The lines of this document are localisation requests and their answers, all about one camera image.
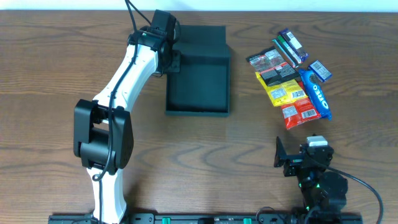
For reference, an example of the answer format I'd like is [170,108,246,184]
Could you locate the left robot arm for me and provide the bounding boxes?
[73,10,180,223]

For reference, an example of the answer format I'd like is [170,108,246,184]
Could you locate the green chocolate bar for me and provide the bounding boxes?
[272,35,303,68]

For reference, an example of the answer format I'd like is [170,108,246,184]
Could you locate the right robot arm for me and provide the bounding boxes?
[274,136,348,223]

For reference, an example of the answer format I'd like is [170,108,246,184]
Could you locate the dark blue chocolate bar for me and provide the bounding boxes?
[279,28,308,62]

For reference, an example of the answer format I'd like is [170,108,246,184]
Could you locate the right black cable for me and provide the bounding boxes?
[323,164,384,224]

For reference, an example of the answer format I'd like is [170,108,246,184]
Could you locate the yellow Hacks candy bag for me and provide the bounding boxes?
[256,72,308,107]

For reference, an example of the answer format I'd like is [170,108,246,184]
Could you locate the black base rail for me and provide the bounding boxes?
[48,213,363,224]

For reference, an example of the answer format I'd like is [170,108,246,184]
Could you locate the black red snack packet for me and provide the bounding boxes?
[246,47,300,86]

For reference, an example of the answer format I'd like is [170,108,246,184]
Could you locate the small blue box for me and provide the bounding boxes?
[308,60,333,83]

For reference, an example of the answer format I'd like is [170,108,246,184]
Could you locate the dark green box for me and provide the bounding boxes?
[165,25,231,117]

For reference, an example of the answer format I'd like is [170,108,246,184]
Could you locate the blue Oreo cookie pack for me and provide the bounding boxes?
[298,69,332,120]

